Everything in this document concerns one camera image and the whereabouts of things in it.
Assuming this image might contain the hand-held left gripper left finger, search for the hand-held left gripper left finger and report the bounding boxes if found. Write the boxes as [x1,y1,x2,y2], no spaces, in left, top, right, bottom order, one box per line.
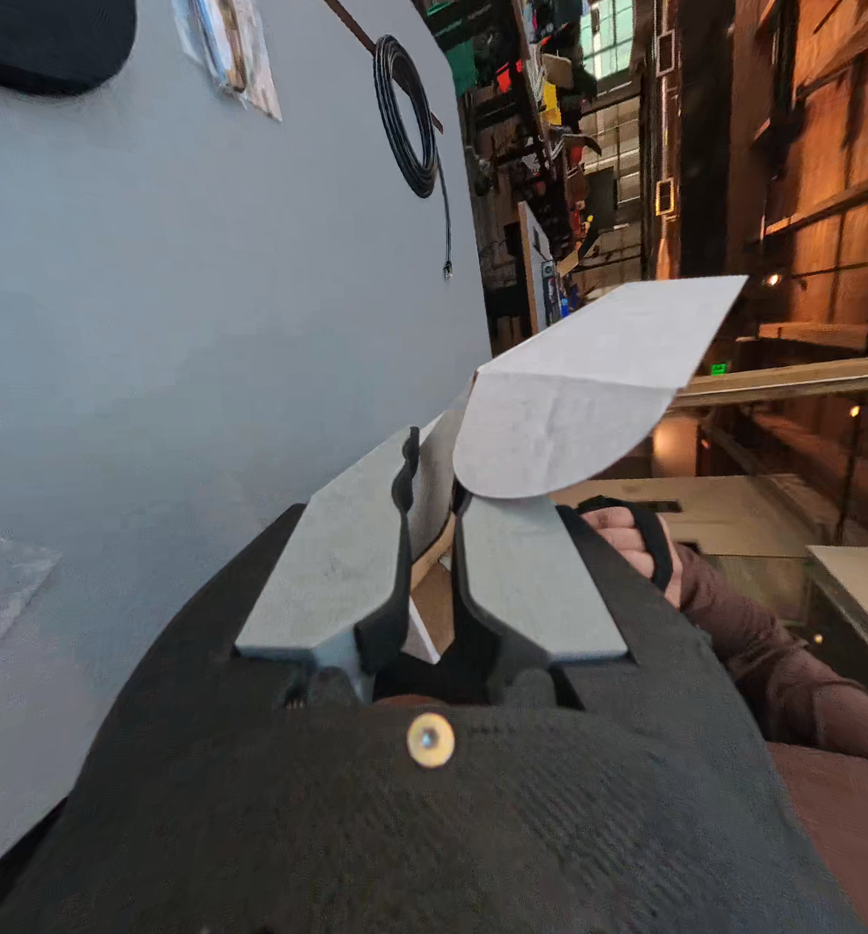
[234,426,422,703]

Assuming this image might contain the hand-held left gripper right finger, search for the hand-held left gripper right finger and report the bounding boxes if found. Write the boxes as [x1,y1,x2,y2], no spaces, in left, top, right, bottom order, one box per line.
[451,496,630,703]

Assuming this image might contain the small white cardboard box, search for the small white cardboard box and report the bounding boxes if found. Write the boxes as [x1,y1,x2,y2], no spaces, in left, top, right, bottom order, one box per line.
[403,275,750,666]

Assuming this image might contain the person's right forearm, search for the person's right forearm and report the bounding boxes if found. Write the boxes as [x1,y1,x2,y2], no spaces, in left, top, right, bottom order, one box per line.
[671,543,868,767]

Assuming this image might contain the grey desk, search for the grey desk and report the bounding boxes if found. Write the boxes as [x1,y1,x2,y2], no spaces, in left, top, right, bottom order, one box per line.
[0,0,495,895]

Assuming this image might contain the person's right hand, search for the person's right hand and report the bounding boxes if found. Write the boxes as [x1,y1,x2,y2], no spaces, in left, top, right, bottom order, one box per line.
[581,503,688,611]

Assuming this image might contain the crinkled empty clear plastic bag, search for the crinkled empty clear plastic bag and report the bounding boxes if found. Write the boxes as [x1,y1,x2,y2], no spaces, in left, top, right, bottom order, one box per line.
[0,536,63,687]

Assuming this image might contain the white table with wooden edge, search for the white table with wooden edge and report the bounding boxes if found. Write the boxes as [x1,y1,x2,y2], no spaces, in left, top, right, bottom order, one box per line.
[517,200,577,335]

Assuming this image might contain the cluttered workshop benches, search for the cluttered workshop benches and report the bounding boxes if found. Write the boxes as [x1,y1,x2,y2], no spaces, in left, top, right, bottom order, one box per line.
[426,0,650,293]

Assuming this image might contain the small clear bag metal parts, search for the small clear bag metal parts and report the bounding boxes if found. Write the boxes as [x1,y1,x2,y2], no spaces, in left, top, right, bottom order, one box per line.
[170,0,283,123]

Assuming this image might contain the black hook-and-loop tape roll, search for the black hook-and-loop tape roll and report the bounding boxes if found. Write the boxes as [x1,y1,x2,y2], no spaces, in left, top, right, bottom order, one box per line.
[0,0,138,97]

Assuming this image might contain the coiled black cable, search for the coiled black cable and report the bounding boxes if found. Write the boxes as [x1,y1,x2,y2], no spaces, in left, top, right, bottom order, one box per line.
[372,34,454,280]

